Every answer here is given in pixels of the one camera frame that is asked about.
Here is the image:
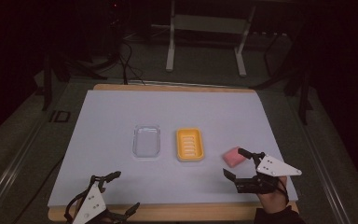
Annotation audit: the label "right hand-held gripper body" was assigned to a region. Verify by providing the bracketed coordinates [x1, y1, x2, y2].
[234, 154, 303, 196]

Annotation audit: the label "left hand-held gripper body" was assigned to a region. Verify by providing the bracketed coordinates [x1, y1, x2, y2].
[64, 184, 119, 224]

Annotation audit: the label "pink soap bar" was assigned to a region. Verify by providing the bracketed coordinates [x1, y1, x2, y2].
[222, 146, 247, 169]

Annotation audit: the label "person's right hand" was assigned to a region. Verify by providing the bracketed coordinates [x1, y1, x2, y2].
[255, 175, 290, 215]

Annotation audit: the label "yellow soap dish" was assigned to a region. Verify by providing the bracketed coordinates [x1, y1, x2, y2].
[175, 127, 206, 162]

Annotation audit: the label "clear plastic container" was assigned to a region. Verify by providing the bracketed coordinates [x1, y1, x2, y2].
[131, 124, 162, 160]

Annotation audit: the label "black stand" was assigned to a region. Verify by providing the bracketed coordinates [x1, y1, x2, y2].
[41, 50, 108, 112]
[251, 29, 314, 126]

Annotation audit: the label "pale blue table cover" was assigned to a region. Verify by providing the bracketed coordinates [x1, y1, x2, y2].
[47, 89, 299, 208]

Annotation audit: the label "wooden table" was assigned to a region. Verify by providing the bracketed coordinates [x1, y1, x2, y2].
[47, 83, 300, 223]

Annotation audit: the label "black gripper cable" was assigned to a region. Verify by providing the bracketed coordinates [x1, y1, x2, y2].
[63, 185, 91, 224]

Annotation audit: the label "metal floor rail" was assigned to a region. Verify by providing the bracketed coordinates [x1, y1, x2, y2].
[287, 92, 353, 224]
[0, 118, 49, 222]

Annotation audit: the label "black floor cables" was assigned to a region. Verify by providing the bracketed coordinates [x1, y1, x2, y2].
[117, 39, 147, 86]

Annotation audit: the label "white metal table frame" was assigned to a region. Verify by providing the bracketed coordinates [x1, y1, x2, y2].
[151, 0, 257, 78]

